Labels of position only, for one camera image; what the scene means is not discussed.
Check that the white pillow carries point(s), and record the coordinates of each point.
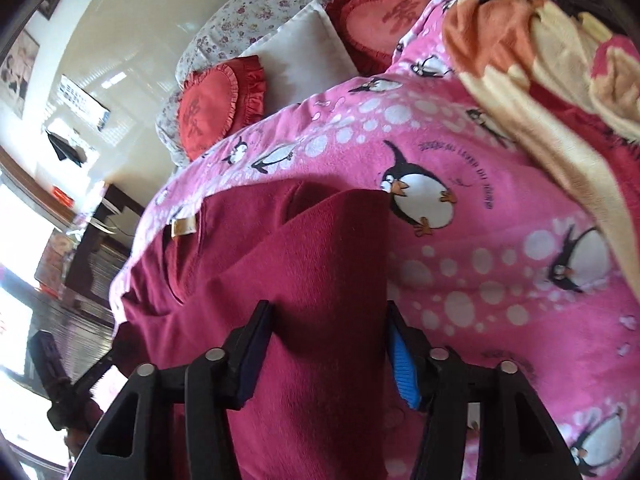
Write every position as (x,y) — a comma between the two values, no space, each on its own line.
(300,55)

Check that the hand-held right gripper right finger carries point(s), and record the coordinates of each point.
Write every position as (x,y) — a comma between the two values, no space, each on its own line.
(405,366)

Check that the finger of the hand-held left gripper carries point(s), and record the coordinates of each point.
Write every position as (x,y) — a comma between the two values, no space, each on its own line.
(100,367)

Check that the large red heart pillow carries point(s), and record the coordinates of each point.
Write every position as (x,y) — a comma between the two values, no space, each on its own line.
(370,20)

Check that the dark wooden cabinet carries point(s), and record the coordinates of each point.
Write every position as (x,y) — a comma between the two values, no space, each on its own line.
(95,270)

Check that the wall calendar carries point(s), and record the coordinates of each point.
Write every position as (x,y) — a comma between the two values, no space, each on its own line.
(80,102)

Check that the pink penguin print blanket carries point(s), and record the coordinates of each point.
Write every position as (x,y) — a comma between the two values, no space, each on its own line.
(500,240)

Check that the wall poster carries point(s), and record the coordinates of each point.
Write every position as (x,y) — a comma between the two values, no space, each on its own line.
(17,70)

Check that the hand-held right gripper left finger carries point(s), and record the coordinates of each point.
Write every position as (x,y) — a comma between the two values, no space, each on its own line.
(254,355)

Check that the small framed wall picture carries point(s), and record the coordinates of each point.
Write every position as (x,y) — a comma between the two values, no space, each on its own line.
(51,2)

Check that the small red heart pillow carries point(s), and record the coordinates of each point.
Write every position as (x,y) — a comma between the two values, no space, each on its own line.
(210,105)

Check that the black hanging cloth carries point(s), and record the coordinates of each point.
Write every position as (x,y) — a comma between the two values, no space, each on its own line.
(64,147)

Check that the dark red garment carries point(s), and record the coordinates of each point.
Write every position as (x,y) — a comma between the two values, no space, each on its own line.
(310,260)

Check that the orange and cream plush blanket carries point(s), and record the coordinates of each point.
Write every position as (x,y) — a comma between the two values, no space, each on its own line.
(505,45)

